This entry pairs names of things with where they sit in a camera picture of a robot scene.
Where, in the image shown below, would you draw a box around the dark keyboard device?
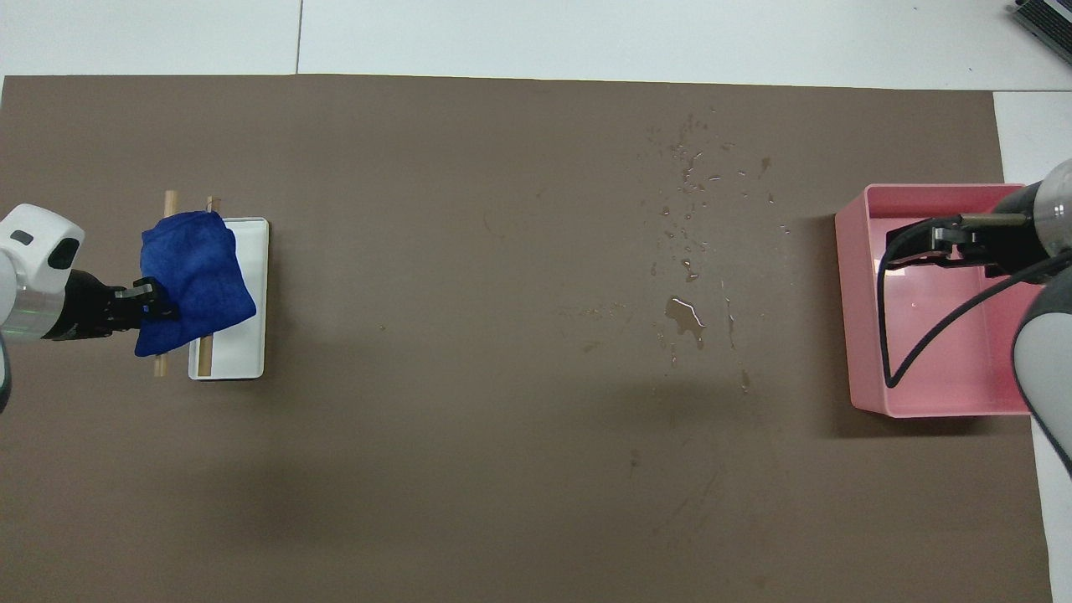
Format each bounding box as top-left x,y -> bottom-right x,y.
1009,0 -> 1072,43

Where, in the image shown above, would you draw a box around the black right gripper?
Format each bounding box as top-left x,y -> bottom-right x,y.
884,188 -> 1049,276

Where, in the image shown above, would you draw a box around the white towel rack wooden rods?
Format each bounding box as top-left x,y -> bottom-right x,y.
153,190 -> 271,382

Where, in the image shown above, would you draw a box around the blue towel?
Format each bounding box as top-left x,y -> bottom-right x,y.
134,210 -> 258,358

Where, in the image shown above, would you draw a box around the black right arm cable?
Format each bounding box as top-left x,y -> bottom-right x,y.
878,214 -> 1072,390

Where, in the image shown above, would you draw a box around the pink plastic bin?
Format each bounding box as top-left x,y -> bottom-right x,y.
834,183 -> 1049,418

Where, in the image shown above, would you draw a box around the spilled water droplets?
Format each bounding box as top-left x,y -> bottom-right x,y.
553,109 -> 796,394

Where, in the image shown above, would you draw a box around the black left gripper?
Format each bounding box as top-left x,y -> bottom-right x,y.
42,270 -> 179,341

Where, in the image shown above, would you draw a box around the brown table mat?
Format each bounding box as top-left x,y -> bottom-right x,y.
0,74 -> 1054,603

